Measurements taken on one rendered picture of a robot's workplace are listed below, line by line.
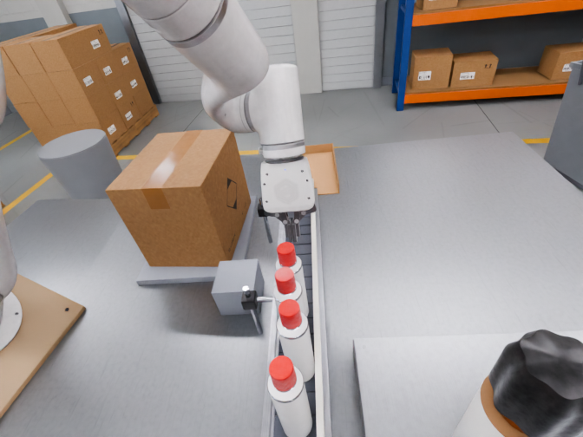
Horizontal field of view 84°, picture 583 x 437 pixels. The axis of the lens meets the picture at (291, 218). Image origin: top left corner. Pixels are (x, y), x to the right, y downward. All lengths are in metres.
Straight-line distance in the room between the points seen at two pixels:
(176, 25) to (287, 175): 0.33
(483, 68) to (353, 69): 1.47
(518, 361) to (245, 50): 0.45
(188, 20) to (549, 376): 0.47
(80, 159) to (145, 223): 1.82
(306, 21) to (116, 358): 4.04
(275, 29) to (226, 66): 4.11
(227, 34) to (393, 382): 0.60
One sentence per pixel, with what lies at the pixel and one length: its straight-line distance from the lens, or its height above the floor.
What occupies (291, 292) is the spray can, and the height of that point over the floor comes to 1.05.
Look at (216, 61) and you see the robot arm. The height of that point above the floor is 1.41.
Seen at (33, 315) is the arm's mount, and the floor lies 0.90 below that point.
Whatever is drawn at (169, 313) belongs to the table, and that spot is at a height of 0.83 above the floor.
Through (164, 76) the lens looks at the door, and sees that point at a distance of 5.21.
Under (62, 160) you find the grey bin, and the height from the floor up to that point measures 0.60.
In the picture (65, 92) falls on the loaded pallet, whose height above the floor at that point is 0.71.
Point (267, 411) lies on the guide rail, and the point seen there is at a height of 0.96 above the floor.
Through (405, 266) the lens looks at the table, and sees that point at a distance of 0.91.
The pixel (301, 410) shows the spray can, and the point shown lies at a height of 0.99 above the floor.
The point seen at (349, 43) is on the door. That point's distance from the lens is 4.50.
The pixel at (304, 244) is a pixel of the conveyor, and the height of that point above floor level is 0.88.
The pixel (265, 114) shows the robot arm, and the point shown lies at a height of 1.28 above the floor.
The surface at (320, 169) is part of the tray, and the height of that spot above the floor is 0.83.
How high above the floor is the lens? 1.50
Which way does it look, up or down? 39 degrees down
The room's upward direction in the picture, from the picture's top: 9 degrees counter-clockwise
